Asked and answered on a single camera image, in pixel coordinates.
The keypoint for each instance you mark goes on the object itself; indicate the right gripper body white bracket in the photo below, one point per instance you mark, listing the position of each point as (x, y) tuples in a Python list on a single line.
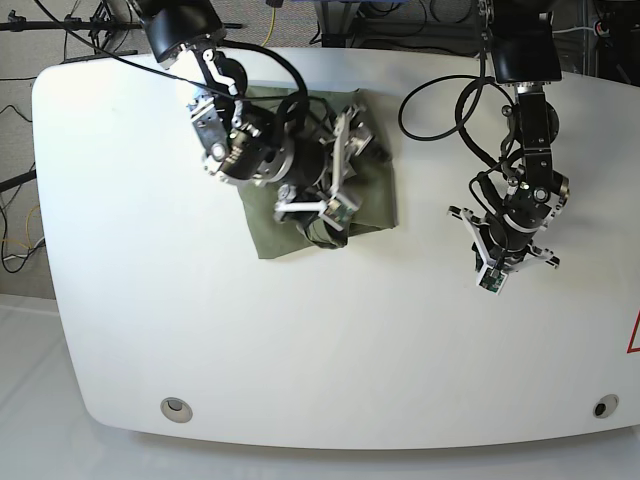
[(320, 169)]

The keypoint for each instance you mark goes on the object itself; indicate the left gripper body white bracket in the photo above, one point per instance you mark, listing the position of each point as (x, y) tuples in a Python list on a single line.
[(498, 245)]

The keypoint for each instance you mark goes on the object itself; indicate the olive green T-shirt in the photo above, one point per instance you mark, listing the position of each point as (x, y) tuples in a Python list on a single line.
[(373, 183)]

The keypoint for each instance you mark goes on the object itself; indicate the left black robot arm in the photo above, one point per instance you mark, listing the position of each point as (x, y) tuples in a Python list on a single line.
[(520, 191)]

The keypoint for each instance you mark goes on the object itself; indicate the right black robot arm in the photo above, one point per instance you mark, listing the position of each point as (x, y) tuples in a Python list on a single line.
[(248, 135)]

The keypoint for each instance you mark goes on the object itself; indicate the black tripod stand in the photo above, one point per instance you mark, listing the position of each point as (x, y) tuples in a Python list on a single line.
[(50, 25)]

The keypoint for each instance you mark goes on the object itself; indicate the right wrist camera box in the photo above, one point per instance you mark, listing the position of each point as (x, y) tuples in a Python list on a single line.
[(338, 212)]

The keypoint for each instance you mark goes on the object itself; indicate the right table cable grommet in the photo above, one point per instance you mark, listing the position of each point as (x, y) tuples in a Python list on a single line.
[(606, 406)]

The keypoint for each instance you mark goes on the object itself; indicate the table cable grommet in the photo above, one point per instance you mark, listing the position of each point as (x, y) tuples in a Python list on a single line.
[(606, 406), (176, 410)]

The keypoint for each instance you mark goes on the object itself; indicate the left table cable grommet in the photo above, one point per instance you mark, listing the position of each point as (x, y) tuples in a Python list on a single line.
[(176, 410)]

